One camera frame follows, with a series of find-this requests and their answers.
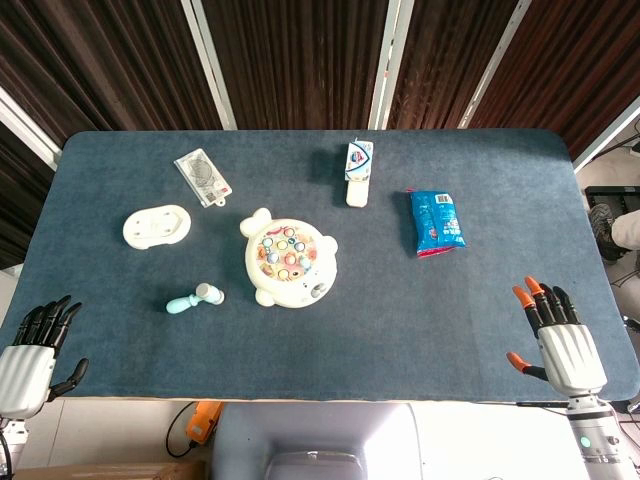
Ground black equipment case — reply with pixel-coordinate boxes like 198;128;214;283
584;185;640;217

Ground blue snack bag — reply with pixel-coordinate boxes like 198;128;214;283
405;188;468;259

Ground person in white clothing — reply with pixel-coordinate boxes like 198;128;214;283
588;203;640;261

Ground right silver orange-tipped robot hand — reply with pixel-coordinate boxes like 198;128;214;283
505;275;609;399

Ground brown cardboard box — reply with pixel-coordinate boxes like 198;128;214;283
13;460;207;480

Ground orange handheld device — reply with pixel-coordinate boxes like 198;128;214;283
186;400;225;446

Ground grey robot torso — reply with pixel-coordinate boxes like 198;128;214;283
211;401;424;480

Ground cream fishing game toy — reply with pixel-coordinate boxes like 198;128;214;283
239;207;339;310

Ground black cable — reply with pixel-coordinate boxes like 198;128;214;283
165;401;200;459

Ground dark blue table mat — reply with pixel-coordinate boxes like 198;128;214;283
0;128;640;403

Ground clear packaged metal strainer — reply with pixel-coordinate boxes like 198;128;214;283
173;147;232;209

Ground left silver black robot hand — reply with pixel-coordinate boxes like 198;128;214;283
0;294;90;420

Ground cream oval plastic base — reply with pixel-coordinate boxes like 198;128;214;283
122;204;192;251

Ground small teal toy rod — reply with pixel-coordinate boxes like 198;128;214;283
165;282;226;315

